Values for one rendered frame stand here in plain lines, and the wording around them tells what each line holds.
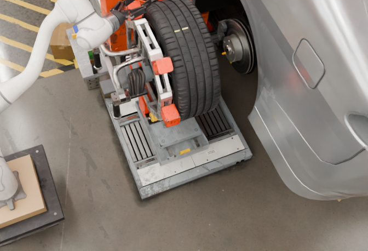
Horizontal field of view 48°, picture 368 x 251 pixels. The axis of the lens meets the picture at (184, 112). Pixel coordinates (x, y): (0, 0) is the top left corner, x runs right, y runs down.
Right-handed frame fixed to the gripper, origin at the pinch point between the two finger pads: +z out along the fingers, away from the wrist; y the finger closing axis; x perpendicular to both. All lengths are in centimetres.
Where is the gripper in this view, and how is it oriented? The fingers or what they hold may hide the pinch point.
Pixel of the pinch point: (139, 1)
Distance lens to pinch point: 208.9
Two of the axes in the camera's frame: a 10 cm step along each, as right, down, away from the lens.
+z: 5.3, -6.0, 5.9
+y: 8.4, 3.0, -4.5
